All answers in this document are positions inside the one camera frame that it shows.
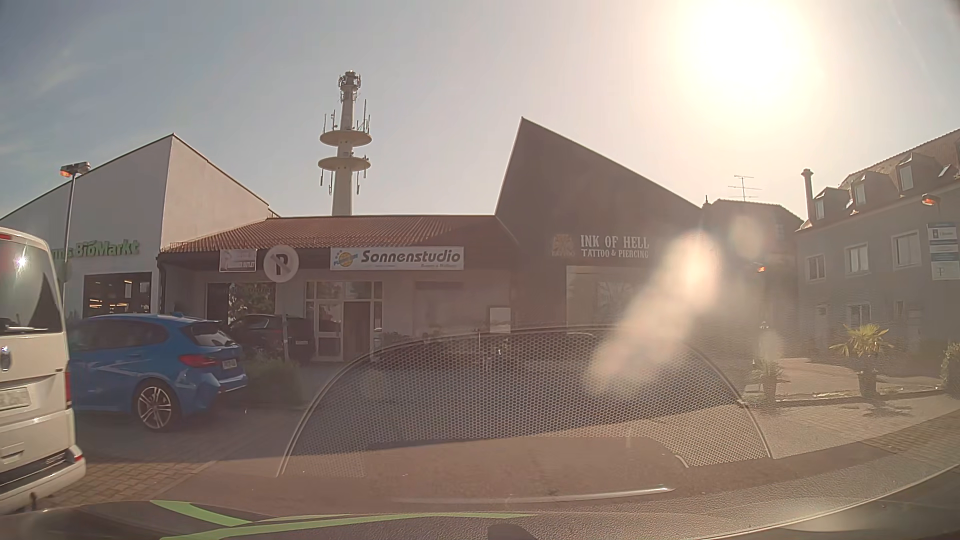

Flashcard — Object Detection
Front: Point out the dark gabled shop building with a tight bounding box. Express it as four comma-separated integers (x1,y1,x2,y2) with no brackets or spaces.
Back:
493,117,706,331

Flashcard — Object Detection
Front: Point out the car's own bonnet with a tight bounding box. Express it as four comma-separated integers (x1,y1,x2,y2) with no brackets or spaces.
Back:
0,462,960,540

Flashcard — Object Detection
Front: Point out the low shop building tiled roof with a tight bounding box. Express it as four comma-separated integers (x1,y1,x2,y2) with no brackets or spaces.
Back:
157,214,520,363

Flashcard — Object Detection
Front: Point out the dark parked car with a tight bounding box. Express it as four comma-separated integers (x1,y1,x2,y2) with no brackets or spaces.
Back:
227,313,317,366

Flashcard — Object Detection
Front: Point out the paved forecourt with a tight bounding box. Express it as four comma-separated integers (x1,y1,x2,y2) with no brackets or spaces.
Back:
37,357,960,510

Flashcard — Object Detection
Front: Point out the street lamp post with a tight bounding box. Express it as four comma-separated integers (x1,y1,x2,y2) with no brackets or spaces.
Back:
58,161,93,303

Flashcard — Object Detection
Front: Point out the low bush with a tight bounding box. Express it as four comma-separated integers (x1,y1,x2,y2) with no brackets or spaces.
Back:
241,354,304,408

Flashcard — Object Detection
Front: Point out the white telecommunications tower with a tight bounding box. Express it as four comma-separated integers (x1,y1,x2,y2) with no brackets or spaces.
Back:
317,70,373,218

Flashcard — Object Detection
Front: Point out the white van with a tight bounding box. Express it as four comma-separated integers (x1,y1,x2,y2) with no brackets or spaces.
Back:
0,226,87,516

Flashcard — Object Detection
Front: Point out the building with roof antenna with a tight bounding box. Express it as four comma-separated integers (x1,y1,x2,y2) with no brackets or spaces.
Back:
701,174,805,331

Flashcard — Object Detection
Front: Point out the white gabled market building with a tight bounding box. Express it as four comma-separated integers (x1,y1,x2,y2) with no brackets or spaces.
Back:
0,133,275,322

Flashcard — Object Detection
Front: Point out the sign board with panels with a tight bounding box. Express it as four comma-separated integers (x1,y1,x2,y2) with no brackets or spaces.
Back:
926,222,960,282

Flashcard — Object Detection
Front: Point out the grey asphalt road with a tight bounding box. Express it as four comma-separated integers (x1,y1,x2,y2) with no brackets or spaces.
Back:
161,427,960,519

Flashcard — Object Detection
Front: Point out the round parking sign on post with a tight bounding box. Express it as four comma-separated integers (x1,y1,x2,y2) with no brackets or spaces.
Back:
262,244,301,363

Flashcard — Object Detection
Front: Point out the grey house with dormers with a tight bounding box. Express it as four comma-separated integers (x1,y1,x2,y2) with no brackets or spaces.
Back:
795,129,960,355

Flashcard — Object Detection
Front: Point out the potted palm plant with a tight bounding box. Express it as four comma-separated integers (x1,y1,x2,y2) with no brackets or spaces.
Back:
748,357,789,404
828,323,894,399

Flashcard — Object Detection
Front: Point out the blue car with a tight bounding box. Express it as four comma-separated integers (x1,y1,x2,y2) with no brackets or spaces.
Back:
66,312,249,432

